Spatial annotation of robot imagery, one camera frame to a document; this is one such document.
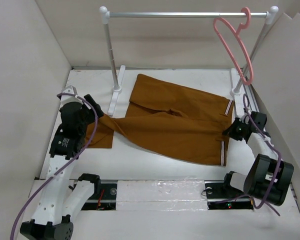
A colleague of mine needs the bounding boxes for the brown trousers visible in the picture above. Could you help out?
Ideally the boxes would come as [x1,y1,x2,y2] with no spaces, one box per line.
[85,74,234,166]

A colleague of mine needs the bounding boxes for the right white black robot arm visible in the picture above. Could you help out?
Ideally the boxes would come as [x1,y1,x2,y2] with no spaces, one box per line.
[221,111,294,206]

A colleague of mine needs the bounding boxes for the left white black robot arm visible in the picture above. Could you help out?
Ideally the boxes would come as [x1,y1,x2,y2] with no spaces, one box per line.
[20,93,104,240]

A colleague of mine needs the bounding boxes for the pink plastic hanger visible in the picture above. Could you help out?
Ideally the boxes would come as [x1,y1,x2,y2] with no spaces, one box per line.
[213,7,255,85]

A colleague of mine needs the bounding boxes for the white metal clothes rack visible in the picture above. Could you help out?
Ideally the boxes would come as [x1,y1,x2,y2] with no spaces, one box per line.
[99,6,279,116]

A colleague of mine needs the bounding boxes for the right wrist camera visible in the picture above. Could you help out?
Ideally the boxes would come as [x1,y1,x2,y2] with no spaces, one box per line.
[240,113,251,125]

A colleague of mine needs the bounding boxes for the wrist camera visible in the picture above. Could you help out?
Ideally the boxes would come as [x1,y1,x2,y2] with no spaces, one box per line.
[57,85,79,105]
[240,113,251,125]

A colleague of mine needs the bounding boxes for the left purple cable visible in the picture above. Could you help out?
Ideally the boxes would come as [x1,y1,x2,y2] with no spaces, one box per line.
[9,92,99,240]

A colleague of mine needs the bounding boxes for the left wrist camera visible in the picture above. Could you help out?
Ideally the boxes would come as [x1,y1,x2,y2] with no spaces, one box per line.
[57,85,79,105]

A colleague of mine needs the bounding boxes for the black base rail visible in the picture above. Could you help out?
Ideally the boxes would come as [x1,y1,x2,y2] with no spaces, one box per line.
[82,179,254,212]

